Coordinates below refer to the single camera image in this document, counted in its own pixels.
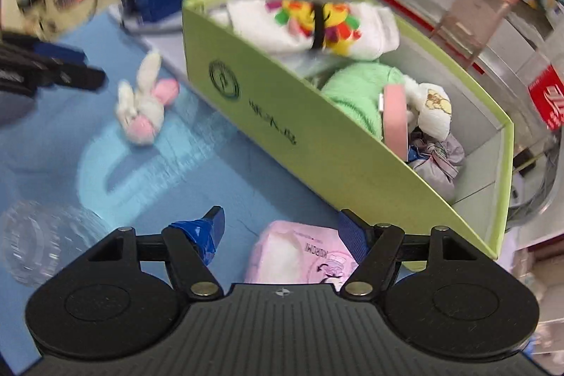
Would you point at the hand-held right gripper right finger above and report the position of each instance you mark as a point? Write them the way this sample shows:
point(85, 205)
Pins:
point(352, 233)

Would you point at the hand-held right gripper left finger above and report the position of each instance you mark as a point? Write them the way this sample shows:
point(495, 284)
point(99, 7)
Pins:
point(205, 235)

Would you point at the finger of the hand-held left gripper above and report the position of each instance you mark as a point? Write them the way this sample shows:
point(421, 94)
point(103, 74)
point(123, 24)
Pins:
point(75, 77)
point(57, 52)

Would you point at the white and pink plush rabbit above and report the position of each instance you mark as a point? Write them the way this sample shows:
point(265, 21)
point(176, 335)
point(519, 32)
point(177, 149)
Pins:
point(141, 107)

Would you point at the pink tissue packet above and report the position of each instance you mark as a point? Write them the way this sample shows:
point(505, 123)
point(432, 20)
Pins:
point(282, 252)

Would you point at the grey cloth pouch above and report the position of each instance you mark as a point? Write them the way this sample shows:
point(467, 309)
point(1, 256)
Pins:
point(436, 164)

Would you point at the pink band roll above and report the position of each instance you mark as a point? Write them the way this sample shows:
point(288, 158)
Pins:
point(394, 120)

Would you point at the green plush towel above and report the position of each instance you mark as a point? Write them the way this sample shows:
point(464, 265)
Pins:
point(352, 94)

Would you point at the green cardboard box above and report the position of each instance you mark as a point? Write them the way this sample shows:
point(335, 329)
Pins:
point(286, 107)

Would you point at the white plush with bear print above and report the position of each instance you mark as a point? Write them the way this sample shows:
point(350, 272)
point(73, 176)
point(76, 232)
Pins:
point(434, 111)

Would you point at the white towel with colourful flower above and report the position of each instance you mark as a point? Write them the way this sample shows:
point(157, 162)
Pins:
point(251, 23)

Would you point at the blue table mat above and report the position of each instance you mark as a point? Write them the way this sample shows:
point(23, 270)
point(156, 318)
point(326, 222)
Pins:
point(198, 164)

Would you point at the clear ribbed plastic jar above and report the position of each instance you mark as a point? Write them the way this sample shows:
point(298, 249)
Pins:
point(39, 239)

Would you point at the clear bottle red label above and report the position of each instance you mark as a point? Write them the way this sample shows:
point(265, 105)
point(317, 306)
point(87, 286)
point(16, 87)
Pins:
point(548, 94)

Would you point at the transparent pink cup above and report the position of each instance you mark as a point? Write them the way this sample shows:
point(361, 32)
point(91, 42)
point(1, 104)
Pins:
point(480, 6)

